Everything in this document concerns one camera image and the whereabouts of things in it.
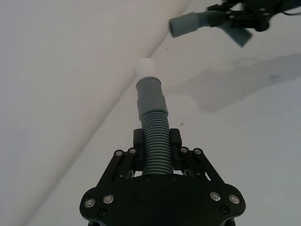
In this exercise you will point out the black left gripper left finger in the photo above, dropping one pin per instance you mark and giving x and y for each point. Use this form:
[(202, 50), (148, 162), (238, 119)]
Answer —
[(138, 150)]

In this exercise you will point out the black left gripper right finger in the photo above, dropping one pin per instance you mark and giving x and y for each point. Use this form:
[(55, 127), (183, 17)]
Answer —
[(176, 150)]

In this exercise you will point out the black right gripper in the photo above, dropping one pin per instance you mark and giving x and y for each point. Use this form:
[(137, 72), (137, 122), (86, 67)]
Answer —
[(261, 14)]

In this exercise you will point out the grey plastic pipe fitting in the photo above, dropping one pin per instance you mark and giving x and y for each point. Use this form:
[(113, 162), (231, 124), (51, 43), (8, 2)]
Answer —
[(188, 23)]

